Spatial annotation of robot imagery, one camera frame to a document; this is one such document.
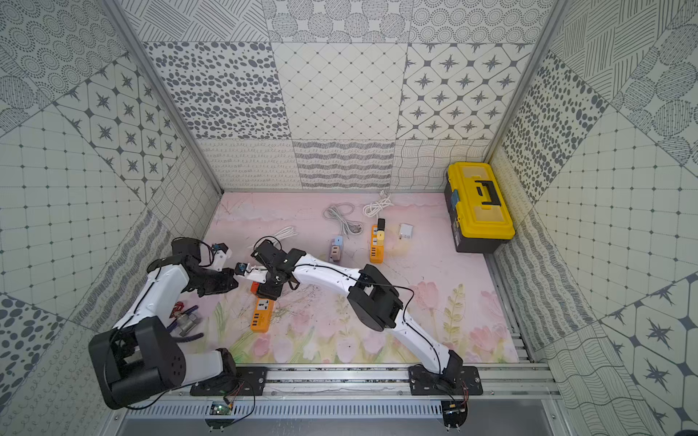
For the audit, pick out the white charger plug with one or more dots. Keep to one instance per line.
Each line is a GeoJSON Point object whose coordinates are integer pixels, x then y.
{"type": "Point", "coordinates": [405, 231]}

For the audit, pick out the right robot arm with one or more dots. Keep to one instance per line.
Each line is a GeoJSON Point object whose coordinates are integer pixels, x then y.
{"type": "Point", "coordinates": [375, 301]}

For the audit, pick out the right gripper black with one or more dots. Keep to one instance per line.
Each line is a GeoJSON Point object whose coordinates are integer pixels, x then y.
{"type": "Point", "coordinates": [268, 291]}

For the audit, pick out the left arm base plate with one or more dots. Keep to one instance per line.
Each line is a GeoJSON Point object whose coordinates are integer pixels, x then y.
{"type": "Point", "coordinates": [248, 381]}

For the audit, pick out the small orange power strip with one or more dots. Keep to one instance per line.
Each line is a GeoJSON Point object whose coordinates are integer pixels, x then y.
{"type": "Point", "coordinates": [376, 252]}

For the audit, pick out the aluminium mounting rail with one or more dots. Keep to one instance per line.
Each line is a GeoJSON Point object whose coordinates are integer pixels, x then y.
{"type": "Point", "coordinates": [486, 381]}

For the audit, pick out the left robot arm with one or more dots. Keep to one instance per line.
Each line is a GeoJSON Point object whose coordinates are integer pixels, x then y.
{"type": "Point", "coordinates": [139, 358]}

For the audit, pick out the yellow black toolbox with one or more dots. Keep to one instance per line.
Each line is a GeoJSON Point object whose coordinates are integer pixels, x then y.
{"type": "Point", "coordinates": [480, 220]}

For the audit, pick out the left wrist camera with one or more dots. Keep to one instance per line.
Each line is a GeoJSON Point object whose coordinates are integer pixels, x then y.
{"type": "Point", "coordinates": [221, 253]}

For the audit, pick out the purple power strip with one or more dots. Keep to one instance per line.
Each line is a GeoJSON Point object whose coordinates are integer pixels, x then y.
{"type": "Point", "coordinates": [335, 254]}

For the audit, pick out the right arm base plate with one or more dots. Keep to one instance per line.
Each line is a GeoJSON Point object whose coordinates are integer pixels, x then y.
{"type": "Point", "coordinates": [423, 383]}

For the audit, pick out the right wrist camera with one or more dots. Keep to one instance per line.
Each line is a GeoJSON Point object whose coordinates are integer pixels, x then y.
{"type": "Point", "coordinates": [257, 274]}

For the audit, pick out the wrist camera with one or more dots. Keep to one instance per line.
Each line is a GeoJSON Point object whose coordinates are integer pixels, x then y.
{"type": "Point", "coordinates": [221, 253]}
{"type": "Point", "coordinates": [257, 274]}

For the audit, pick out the large orange power strip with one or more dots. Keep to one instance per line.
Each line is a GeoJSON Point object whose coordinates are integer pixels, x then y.
{"type": "Point", "coordinates": [262, 316]}

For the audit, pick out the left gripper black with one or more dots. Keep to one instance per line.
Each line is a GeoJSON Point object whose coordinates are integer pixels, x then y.
{"type": "Point", "coordinates": [210, 281]}

